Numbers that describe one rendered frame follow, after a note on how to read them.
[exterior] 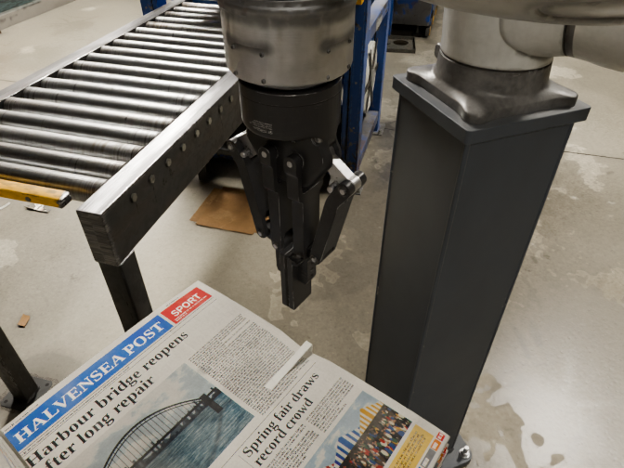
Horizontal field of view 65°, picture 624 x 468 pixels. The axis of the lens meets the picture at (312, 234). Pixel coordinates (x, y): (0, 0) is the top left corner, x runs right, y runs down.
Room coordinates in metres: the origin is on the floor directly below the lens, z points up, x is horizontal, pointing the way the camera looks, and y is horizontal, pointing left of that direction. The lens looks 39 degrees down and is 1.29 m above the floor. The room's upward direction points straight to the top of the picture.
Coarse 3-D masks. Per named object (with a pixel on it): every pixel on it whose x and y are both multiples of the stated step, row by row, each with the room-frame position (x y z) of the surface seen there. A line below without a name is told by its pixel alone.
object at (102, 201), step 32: (224, 96) 1.14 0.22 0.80; (192, 128) 0.98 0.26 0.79; (224, 128) 1.12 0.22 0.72; (160, 160) 0.84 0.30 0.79; (192, 160) 0.95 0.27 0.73; (96, 192) 0.72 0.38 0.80; (128, 192) 0.73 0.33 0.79; (160, 192) 0.82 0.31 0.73; (96, 224) 0.66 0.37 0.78; (128, 224) 0.71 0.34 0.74; (96, 256) 0.66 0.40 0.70
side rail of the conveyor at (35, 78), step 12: (180, 0) 2.02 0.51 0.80; (156, 12) 1.86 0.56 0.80; (132, 24) 1.71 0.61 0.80; (144, 24) 1.73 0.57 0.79; (108, 36) 1.59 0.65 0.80; (120, 36) 1.59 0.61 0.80; (84, 48) 1.47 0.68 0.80; (96, 48) 1.47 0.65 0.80; (60, 60) 1.37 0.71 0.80; (72, 60) 1.37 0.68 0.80; (84, 60) 1.41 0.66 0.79; (36, 72) 1.28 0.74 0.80; (48, 72) 1.28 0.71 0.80; (12, 84) 1.20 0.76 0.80; (24, 84) 1.20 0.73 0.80; (36, 84) 1.22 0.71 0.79; (0, 96) 1.13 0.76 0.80; (12, 96) 1.14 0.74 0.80; (0, 108) 1.10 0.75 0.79
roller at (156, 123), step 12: (12, 108) 1.09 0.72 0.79; (24, 108) 1.09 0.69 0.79; (36, 108) 1.08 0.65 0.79; (48, 108) 1.07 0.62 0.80; (60, 108) 1.07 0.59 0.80; (72, 108) 1.07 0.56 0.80; (84, 108) 1.06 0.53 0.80; (84, 120) 1.04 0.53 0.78; (96, 120) 1.03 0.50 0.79; (108, 120) 1.02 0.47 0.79; (120, 120) 1.02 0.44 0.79; (132, 120) 1.01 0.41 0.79; (144, 120) 1.01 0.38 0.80; (156, 120) 1.00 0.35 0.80; (168, 120) 1.00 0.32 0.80
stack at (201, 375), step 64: (192, 320) 0.40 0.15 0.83; (256, 320) 0.40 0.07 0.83; (64, 384) 0.31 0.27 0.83; (128, 384) 0.31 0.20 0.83; (192, 384) 0.31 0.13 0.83; (256, 384) 0.31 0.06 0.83; (320, 384) 0.31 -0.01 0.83; (64, 448) 0.23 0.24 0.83; (128, 448) 0.23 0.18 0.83; (192, 448) 0.23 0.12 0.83; (256, 448) 0.23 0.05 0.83; (320, 448) 0.23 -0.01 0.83; (384, 448) 0.23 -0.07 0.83
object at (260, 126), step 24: (240, 96) 0.33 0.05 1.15; (264, 96) 0.31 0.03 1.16; (288, 96) 0.31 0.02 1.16; (312, 96) 0.31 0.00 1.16; (336, 96) 0.33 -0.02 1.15; (264, 120) 0.31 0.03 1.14; (288, 120) 0.31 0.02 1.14; (312, 120) 0.31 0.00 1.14; (336, 120) 0.33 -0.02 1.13; (264, 144) 0.35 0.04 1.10; (288, 144) 0.33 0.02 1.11; (312, 144) 0.32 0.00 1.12; (336, 144) 0.32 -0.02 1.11; (312, 168) 0.32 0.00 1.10
